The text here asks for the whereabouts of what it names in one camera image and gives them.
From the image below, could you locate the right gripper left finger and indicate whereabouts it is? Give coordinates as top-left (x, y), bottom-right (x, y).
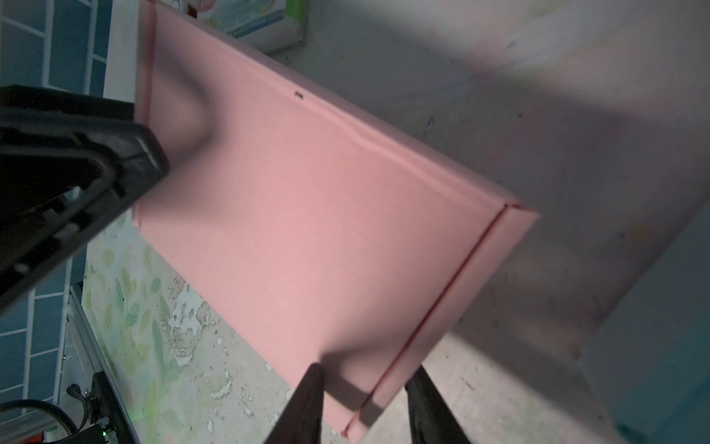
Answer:
top-left (264, 363), bottom-right (325, 444)

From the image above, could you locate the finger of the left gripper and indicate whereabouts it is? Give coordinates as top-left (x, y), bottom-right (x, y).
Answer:
top-left (1, 85), bottom-right (169, 311)

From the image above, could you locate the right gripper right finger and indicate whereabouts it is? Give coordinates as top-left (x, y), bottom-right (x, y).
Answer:
top-left (405, 366), bottom-right (471, 444)

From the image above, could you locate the pink paper box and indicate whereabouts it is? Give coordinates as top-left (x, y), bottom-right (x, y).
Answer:
top-left (133, 1), bottom-right (537, 442)

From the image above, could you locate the light blue paper box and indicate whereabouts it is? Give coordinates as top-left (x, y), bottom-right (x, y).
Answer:
top-left (580, 205), bottom-right (709, 443)

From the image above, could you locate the clear highlighter marker pack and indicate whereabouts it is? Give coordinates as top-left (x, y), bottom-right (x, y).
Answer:
top-left (186, 0), bottom-right (308, 54)

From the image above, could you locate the aluminium mounting rail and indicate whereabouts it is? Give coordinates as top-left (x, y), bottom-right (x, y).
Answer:
top-left (0, 282), bottom-right (140, 444)

